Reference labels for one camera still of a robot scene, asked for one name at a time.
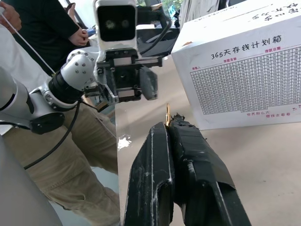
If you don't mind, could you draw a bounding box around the white cord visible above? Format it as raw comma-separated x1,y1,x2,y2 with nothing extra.
0,6,56,74

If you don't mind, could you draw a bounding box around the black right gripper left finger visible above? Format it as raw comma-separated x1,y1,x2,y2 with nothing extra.
124,121,175,226

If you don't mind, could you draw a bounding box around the silver robot torso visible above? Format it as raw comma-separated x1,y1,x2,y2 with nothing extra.
0,134,63,226

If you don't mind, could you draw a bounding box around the person in black shirt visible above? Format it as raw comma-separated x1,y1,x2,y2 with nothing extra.
4,0,90,76

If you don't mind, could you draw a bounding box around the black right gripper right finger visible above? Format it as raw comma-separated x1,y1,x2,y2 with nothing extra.
168,113,252,226

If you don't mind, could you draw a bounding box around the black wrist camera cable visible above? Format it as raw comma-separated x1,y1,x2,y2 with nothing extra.
140,18,171,55

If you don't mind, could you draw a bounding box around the person in khaki trousers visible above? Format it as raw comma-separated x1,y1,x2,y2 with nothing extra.
0,22,121,226

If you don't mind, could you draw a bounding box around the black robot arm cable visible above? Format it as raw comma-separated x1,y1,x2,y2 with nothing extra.
23,98,83,170

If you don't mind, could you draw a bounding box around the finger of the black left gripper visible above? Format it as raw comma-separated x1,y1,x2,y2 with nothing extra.
138,67,159,101
83,84,119,105

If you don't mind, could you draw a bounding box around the bare hand of white-shirted person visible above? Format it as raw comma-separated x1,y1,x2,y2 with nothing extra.
0,1,23,34

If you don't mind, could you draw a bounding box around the person in grey clothes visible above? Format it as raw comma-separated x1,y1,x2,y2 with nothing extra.
178,0,221,28

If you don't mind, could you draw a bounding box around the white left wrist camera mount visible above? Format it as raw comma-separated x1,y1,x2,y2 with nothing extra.
93,0,143,83

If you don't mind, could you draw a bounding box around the gold coin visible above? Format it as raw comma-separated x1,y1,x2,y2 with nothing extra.
165,103,171,128

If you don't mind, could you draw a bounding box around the white printed savings box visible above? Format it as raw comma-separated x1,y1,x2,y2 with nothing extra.
171,0,301,131

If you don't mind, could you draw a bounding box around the bare hand of black-shirted person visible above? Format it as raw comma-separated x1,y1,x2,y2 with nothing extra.
70,27,90,47

